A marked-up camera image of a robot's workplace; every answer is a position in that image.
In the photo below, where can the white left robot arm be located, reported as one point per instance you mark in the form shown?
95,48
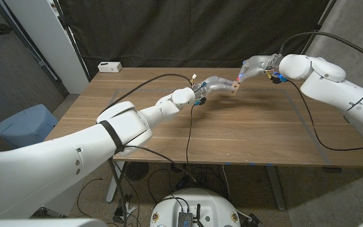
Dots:
74,157

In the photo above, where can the white power strip box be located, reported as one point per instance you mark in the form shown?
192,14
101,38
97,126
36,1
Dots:
109,67

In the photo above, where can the white table leg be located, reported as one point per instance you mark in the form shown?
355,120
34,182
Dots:
112,189

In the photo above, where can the black backdrop curtain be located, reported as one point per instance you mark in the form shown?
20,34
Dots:
200,31

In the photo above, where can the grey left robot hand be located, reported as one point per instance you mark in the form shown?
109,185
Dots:
216,84

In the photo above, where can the wooden block with holes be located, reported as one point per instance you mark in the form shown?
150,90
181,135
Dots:
235,87

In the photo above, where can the black floor device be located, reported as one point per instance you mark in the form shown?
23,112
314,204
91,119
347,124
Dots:
254,221

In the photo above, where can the blue plastic bin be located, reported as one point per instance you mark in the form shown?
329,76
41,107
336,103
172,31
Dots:
24,126

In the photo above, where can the black and white floor glove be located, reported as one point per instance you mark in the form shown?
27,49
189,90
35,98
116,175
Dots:
131,209

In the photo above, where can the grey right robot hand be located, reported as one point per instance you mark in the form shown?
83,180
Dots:
257,67

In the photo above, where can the grey table leg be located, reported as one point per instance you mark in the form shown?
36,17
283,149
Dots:
276,189

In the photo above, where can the black backdrop frame pole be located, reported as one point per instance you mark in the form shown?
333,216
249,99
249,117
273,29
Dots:
317,30
72,38

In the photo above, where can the white flat floor panel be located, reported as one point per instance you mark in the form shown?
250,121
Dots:
66,201

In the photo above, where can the grey ribbed torso module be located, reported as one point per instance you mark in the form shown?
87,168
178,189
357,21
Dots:
184,220

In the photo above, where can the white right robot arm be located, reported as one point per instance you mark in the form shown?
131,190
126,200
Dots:
336,85

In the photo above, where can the round black floor fan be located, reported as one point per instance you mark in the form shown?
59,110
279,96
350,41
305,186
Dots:
136,171

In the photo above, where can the white pillar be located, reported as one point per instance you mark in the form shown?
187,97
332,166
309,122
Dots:
52,41

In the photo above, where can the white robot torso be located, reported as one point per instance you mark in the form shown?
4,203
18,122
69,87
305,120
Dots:
197,201

